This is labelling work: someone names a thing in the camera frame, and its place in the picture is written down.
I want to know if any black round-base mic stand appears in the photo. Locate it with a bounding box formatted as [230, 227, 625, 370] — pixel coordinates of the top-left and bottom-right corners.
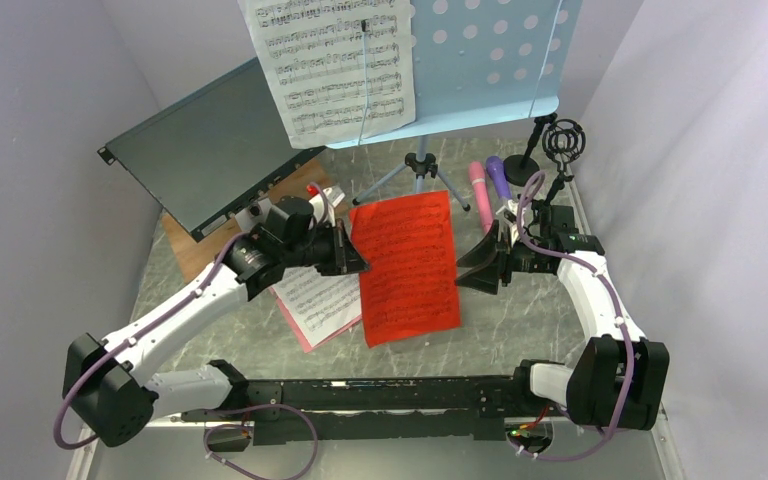
[503, 113, 558, 186]

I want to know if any brown wooden board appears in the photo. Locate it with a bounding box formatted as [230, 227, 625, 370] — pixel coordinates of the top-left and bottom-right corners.
[160, 159, 336, 283]

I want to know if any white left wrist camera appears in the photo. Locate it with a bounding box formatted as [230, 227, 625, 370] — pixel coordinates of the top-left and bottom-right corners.
[306, 184, 346, 217]

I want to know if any dark grey rack unit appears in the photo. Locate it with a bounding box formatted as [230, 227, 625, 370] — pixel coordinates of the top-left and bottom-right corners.
[97, 59, 324, 242]

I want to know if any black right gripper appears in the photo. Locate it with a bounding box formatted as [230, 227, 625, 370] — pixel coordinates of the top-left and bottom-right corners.
[455, 220, 551, 295]

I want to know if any black tripod mic stand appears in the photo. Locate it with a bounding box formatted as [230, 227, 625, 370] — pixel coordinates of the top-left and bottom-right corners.
[526, 113, 586, 214]

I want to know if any pink sheet music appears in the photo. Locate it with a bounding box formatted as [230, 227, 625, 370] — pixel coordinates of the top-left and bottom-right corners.
[276, 296, 361, 353]

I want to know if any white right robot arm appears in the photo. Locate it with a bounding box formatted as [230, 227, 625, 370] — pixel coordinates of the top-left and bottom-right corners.
[455, 205, 670, 430]

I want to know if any white sheet music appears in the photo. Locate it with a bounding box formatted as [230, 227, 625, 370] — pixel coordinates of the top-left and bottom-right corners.
[270, 267, 360, 319]
[239, 0, 416, 148]

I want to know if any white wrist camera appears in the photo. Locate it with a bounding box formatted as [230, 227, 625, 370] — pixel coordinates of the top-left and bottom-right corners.
[495, 198, 518, 231]
[306, 184, 346, 217]

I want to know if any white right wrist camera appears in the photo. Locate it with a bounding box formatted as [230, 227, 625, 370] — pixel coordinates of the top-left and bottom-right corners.
[495, 198, 518, 231]

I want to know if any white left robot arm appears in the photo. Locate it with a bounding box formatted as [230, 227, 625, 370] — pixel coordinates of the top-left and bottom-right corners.
[53, 196, 370, 450]

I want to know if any pink microphone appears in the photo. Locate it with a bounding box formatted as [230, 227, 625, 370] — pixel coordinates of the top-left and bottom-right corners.
[468, 161, 495, 233]

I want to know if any light blue music stand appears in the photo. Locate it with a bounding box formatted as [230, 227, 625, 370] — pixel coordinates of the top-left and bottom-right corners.
[352, 0, 582, 205]

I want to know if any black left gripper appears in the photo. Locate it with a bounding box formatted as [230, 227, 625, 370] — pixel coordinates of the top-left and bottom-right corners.
[283, 218, 370, 277]

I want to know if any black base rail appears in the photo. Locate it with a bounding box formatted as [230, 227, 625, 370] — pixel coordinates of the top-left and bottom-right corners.
[182, 375, 548, 446]

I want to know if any red sheet music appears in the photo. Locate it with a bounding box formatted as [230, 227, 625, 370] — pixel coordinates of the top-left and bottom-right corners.
[349, 191, 462, 348]

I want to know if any purple microphone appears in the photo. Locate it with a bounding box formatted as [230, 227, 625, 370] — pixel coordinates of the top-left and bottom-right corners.
[485, 156, 513, 201]

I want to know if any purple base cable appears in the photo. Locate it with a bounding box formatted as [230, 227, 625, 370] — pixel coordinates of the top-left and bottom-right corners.
[202, 407, 319, 480]

